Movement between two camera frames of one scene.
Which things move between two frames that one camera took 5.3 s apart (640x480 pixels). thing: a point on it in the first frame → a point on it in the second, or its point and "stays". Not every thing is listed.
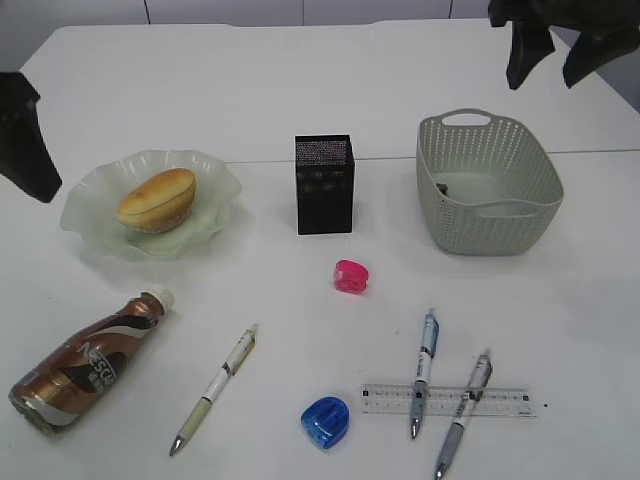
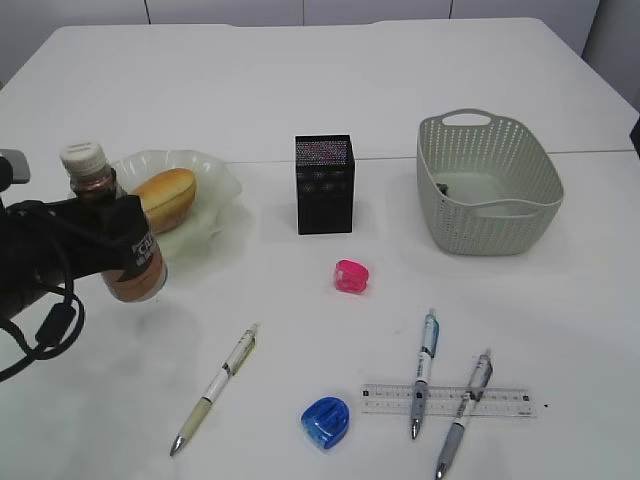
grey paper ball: x=443 y=188 stays
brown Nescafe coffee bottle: x=88 y=362 → x=146 y=281
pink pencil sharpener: x=351 y=276 stays
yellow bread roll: x=158 y=201 stays
